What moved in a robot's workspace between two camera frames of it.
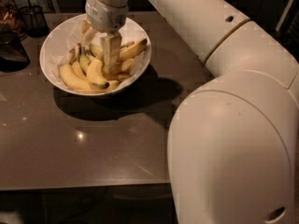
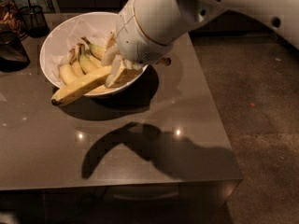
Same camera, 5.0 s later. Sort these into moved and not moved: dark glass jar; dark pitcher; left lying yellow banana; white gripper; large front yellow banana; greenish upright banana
Moved: white gripper; large front yellow banana
Not moved: greenish upright banana; left lying yellow banana; dark glass jar; dark pitcher
